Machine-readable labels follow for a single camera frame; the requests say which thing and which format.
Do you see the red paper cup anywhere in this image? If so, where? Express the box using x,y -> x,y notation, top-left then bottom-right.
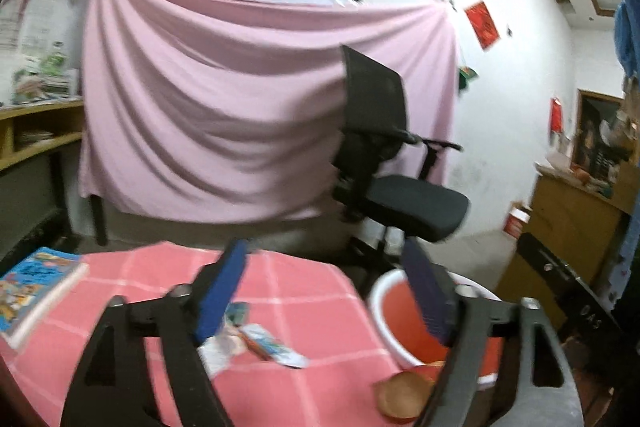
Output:
375,371 -> 441,423

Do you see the wooden shelf unit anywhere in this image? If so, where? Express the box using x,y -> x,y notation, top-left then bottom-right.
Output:
0,99 -> 86,253

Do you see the black office chair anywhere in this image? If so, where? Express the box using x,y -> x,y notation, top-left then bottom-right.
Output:
330,45 -> 471,278

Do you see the stack of books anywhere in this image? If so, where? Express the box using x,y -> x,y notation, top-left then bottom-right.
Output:
10,67 -> 81,102

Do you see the wooden framed picture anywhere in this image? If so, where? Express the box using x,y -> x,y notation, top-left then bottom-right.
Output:
570,88 -> 626,172

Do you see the thin pile of papers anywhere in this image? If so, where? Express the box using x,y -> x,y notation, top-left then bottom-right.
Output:
15,130 -> 53,145

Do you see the glass jar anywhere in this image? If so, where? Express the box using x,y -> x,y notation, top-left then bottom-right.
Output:
42,42 -> 68,75

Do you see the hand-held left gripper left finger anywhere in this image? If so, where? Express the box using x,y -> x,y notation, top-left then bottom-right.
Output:
60,238 -> 251,427

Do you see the pink hanging sheet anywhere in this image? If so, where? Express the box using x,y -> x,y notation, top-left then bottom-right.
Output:
77,0 -> 461,223

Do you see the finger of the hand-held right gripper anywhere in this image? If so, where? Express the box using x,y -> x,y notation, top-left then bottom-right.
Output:
516,232 -> 583,294

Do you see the blue dotted cloth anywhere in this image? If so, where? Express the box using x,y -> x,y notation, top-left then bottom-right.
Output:
600,0 -> 640,308

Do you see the red plastic bucket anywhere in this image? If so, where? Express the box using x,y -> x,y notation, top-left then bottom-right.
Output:
368,268 -> 503,388

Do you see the blue snack wrapper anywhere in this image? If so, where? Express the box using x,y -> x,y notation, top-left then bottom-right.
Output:
240,324 -> 311,369

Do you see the pink checked tablecloth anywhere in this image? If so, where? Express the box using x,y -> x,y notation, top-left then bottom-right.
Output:
0,241 -> 416,427

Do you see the blue cover book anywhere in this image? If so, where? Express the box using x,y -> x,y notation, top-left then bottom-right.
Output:
0,247 -> 91,350

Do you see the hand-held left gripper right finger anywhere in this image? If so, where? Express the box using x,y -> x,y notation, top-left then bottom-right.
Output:
401,238 -> 586,427

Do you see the red paper poster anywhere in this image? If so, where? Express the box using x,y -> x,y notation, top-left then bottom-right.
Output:
464,0 -> 501,51

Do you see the wooden cabinet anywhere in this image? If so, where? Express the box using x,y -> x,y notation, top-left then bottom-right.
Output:
495,162 -> 631,333

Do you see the white snack wrapper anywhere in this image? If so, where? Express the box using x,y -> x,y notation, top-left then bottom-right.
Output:
200,327 -> 246,378

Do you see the red hanging charm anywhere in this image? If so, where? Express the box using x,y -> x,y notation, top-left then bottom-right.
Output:
550,97 -> 565,135

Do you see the green cap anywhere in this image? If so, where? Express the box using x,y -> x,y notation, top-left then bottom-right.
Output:
457,66 -> 478,95

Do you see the dark green snack wrapper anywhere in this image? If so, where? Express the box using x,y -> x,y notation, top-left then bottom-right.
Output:
225,302 -> 251,325

